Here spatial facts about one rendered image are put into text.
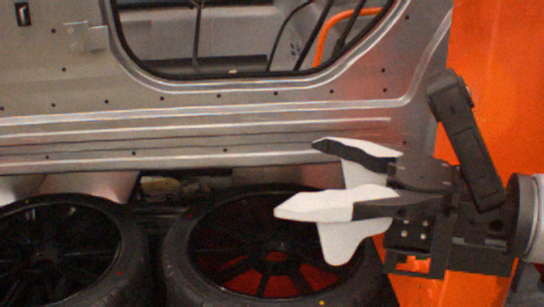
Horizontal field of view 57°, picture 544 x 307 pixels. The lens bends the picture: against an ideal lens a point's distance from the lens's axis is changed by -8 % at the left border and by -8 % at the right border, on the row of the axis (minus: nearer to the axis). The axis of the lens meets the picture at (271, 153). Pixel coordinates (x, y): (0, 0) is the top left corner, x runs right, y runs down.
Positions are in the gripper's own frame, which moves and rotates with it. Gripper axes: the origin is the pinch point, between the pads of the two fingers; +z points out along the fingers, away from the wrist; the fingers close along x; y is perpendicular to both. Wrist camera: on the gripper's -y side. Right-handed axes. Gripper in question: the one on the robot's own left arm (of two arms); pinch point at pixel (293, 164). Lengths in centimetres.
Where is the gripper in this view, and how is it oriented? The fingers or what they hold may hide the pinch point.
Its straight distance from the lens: 46.1
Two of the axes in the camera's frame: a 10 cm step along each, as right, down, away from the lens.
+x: 2.5, -3.4, 9.1
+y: -0.3, 9.3, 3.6
